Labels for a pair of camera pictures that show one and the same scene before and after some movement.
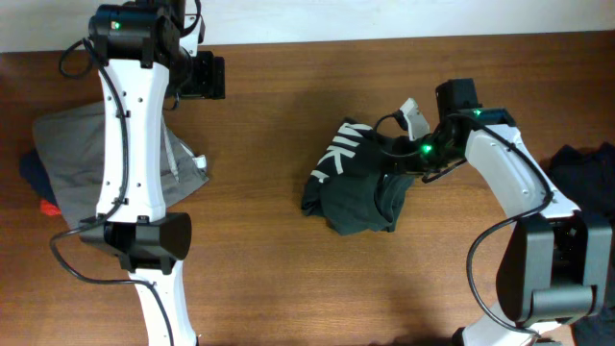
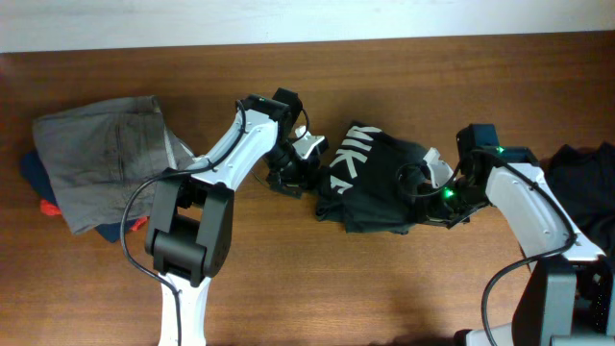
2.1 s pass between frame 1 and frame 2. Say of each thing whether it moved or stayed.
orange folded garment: stayed
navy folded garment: stayed
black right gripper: moved
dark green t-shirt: moved
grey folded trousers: stayed
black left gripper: moved
